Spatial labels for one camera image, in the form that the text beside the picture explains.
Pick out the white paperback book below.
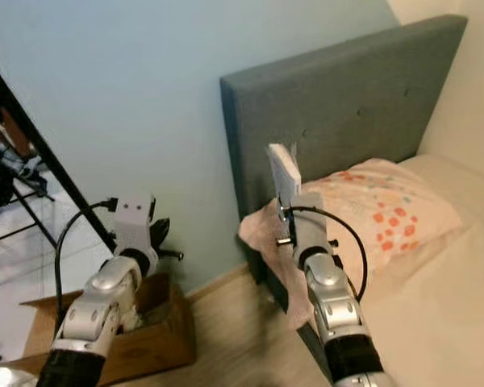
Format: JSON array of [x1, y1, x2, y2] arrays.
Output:
[[266, 143, 303, 223]]

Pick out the pink pillow with orange dots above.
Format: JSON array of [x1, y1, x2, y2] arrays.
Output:
[[238, 157, 465, 331]]

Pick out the crumpled clear plastic rubbish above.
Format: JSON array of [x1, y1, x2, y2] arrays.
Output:
[[117, 294, 172, 333]]

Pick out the brown cardboard box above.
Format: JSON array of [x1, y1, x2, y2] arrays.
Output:
[[0, 274, 198, 387]]

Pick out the grey-green upholstered headboard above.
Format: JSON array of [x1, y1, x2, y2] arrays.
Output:
[[219, 14, 469, 223]]

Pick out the bed with beige sheet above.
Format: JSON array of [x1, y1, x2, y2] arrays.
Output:
[[262, 153, 484, 387]]

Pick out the person with bare legs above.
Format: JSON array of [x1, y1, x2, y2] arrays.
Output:
[[0, 89, 33, 162]]

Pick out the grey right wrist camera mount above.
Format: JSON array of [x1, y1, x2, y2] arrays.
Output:
[[290, 192, 328, 255]]

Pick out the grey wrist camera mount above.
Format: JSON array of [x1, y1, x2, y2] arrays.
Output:
[[115, 193, 156, 259], [290, 192, 328, 255]]

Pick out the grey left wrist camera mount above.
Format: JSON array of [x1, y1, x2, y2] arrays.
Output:
[[115, 193, 156, 259]]

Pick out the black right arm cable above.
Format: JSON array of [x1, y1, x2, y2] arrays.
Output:
[[289, 206, 369, 303]]

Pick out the black door frame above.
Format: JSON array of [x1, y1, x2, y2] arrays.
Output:
[[0, 52, 118, 255]]

